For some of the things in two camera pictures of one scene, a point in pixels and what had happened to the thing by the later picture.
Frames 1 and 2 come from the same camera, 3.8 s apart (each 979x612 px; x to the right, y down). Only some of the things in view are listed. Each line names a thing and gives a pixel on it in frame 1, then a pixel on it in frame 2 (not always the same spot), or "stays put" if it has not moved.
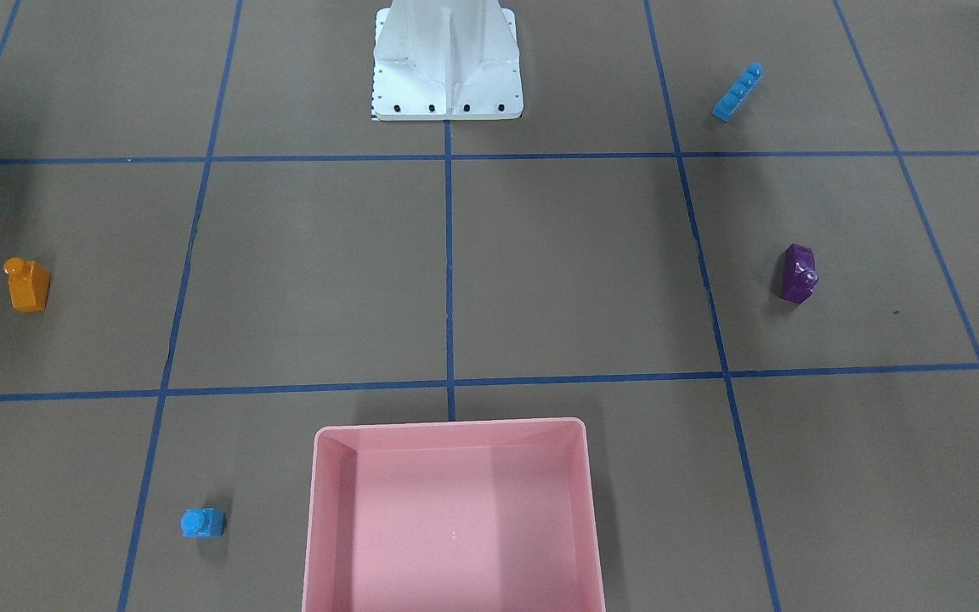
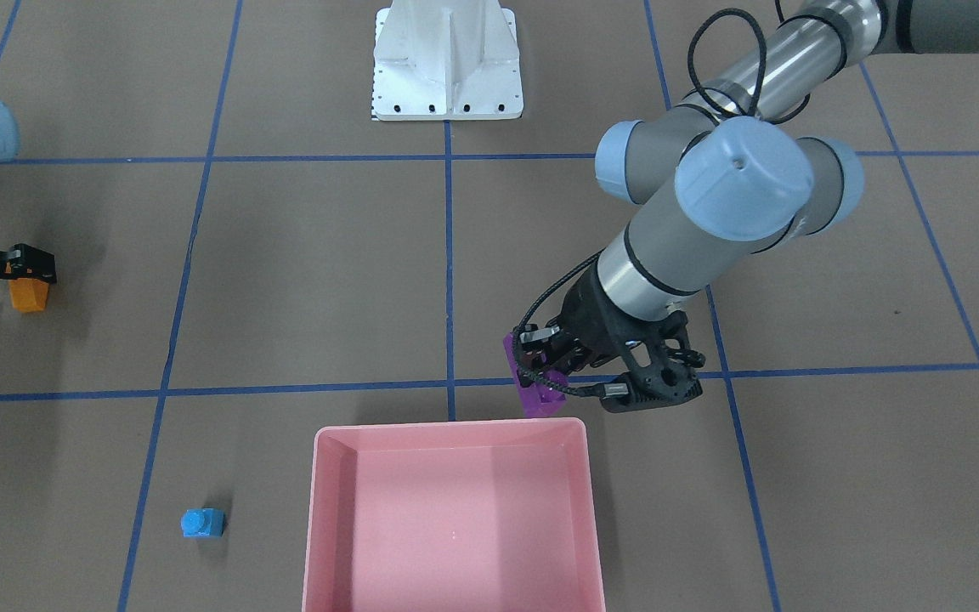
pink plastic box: [469, 516] stays put
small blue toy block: [202, 523] stays put
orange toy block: [29, 283] stays put
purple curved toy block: [799, 274] -> [543, 399]
